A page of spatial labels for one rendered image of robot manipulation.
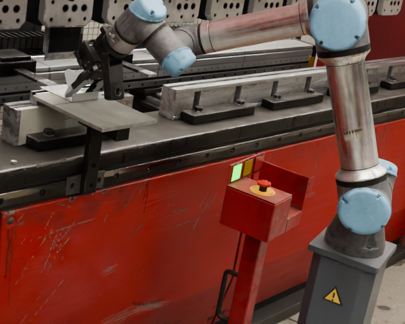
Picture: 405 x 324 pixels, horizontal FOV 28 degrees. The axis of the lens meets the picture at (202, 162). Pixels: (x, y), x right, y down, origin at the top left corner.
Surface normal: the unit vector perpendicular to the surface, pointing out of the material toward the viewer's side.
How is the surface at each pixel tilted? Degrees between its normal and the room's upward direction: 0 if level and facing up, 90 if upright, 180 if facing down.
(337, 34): 83
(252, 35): 109
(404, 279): 0
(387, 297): 0
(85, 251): 90
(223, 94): 90
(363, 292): 90
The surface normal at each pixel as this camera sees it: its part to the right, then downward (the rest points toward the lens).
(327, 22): -0.27, 0.16
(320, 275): -0.46, 0.23
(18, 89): 0.73, 0.34
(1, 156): 0.16, -0.93
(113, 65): 0.74, 0.05
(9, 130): -0.66, 0.15
